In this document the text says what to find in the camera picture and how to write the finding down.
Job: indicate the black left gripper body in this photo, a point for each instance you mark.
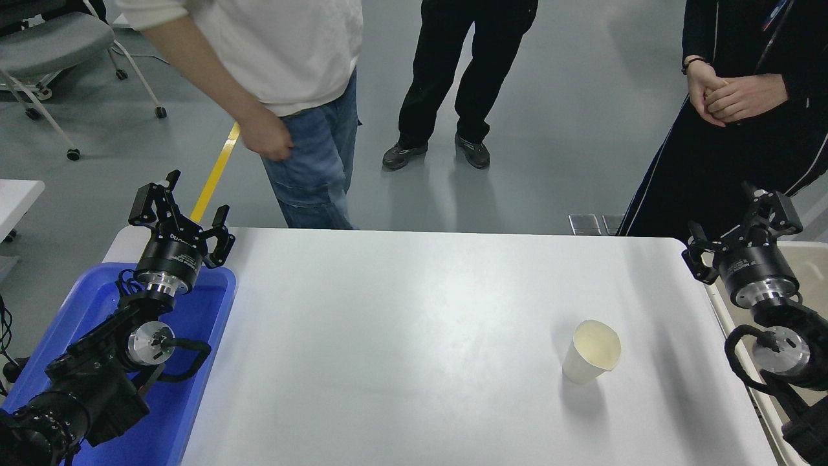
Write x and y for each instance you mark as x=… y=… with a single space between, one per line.
x=171 y=255

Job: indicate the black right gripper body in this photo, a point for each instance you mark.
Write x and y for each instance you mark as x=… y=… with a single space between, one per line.
x=753 y=265

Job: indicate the white paper cup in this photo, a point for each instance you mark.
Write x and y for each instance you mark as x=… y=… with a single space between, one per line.
x=585 y=366

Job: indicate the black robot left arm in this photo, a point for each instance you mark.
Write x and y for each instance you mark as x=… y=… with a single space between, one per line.
x=97 y=382

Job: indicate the person's forearm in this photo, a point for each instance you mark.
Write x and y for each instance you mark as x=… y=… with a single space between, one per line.
x=200 y=68

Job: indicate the large pale dustbin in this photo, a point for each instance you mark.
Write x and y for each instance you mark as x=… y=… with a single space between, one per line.
x=812 y=265

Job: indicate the person's left hand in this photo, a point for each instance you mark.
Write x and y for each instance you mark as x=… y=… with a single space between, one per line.
x=750 y=97

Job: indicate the person's hand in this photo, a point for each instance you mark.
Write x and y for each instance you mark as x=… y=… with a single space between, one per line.
x=268 y=136

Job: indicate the person's right hand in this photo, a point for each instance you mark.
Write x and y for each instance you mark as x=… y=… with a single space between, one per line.
x=700 y=87

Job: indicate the blue plastic tray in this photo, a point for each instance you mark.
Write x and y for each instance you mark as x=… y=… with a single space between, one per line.
x=194 y=310

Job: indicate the person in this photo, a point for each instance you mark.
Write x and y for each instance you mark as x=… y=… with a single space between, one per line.
x=440 y=58
x=711 y=168
x=297 y=52

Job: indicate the metal floor socket plate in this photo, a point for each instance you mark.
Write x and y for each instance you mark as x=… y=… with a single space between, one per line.
x=612 y=223
x=585 y=224

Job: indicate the small white side table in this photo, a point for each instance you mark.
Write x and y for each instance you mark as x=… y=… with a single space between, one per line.
x=16 y=197

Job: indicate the grey wheeled office chair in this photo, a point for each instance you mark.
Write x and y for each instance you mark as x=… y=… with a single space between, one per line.
x=52 y=42

